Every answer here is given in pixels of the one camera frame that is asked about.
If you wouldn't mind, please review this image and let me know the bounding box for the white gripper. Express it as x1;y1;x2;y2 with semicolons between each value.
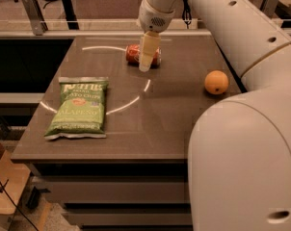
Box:
138;0;175;72

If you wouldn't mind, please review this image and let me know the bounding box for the red coke can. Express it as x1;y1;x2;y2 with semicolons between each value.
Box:
125;44;161;66

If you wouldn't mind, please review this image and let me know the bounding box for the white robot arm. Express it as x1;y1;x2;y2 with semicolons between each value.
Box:
139;0;291;231

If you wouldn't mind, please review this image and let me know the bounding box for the orange fruit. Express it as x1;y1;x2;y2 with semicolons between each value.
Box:
204;70;229;95

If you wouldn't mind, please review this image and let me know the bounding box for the green jalapeno chips bag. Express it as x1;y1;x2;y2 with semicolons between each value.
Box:
44;77;109;141

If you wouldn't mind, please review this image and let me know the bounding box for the grey drawer cabinet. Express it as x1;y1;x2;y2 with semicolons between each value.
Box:
30;161;193;231

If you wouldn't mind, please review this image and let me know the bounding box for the wooden box at left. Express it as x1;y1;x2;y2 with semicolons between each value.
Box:
0;143;30;231

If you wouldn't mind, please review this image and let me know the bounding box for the black hanging cable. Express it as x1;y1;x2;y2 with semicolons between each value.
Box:
181;0;193;30

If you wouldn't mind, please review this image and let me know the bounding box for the left metal rail bracket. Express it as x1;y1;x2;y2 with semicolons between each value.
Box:
21;0;45;36

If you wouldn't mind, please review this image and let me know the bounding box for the metal rail bracket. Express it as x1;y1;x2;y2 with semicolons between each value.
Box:
261;0;279;18
21;0;45;36

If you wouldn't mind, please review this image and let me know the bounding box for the right metal rail bracket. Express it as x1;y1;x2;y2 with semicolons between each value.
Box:
261;0;279;18

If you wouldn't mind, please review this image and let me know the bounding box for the black floor cable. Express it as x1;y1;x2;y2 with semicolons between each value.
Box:
0;170;40;231

